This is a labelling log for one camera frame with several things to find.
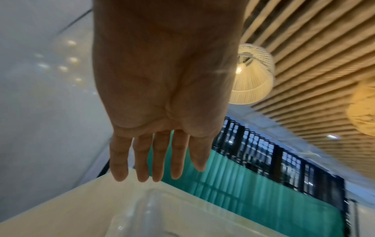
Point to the green curtain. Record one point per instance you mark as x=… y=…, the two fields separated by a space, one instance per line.
x=263 y=199

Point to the transparent box lid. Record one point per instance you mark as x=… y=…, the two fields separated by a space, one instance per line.
x=70 y=213

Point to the wicker pendant lamp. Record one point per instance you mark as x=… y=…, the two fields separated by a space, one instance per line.
x=252 y=74
x=363 y=109

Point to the person's left hand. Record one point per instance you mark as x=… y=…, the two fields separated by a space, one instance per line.
x=164 y=69

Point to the black window post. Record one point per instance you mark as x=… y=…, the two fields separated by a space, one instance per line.
x=104 y=167

